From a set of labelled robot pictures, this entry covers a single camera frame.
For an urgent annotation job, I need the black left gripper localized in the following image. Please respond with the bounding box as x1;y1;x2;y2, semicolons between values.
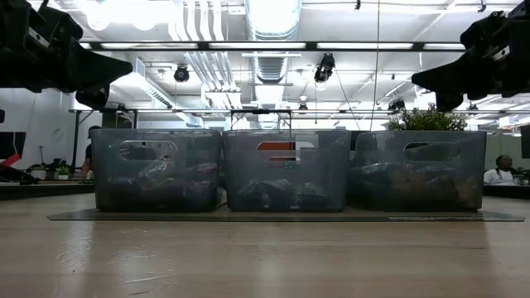
0;0;134;111

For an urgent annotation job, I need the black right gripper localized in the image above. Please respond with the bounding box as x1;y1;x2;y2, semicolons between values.
411;0;530;113

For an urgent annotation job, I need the blue green granola bar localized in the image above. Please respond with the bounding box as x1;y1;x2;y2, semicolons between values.
237;178;268;209
291;181;329;208
264;178;296;208

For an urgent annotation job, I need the small green potted plant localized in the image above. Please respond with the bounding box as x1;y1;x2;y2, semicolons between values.
387;102;468;132

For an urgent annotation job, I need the person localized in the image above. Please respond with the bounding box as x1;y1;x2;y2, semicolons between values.
483;153;523;185
79;125;103;180

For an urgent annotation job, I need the grey translucent plastic bin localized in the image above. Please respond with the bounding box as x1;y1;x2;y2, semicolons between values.
89;127;222;212
221;127;353;211
347;129;487;210

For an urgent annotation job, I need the red tube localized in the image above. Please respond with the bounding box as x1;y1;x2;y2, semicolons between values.
0;152;22;167

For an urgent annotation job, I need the black aluminium crossbar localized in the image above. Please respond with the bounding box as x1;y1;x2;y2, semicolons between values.
0;181;530;201

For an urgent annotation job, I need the black angled tube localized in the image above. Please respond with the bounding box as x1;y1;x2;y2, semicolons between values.
0;165;38;185

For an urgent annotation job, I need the dark grey silicone mat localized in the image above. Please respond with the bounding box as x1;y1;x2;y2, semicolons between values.
46;205;526;222

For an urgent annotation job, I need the overhead frame beam with lights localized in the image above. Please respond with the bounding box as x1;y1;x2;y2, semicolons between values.
78;40;467;53

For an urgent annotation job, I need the silver ventilation duct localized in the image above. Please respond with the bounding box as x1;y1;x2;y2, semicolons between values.
243;0;303;86

